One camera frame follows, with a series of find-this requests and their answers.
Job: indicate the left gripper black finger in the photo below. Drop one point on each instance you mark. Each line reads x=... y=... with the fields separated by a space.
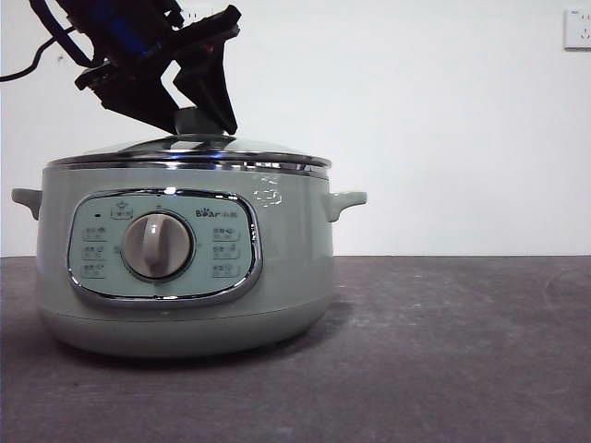
x=134 y=99
x=210 y=78

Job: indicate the glass lid with green knob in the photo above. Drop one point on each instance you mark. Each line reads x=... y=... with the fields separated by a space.
x=258 y=154

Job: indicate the pale green electric cooking pot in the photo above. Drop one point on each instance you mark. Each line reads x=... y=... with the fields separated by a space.
x=295 y=258

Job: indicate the white wall socket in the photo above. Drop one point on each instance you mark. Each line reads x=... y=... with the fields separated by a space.
x=579 y=30

